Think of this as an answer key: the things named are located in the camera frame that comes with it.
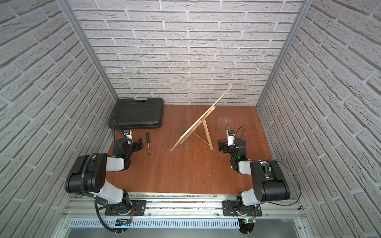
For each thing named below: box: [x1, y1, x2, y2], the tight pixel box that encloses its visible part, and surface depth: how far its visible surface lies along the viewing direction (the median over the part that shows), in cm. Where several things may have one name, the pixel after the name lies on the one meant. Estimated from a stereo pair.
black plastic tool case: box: [108, 97, 165, 130], surface depth 111 cm
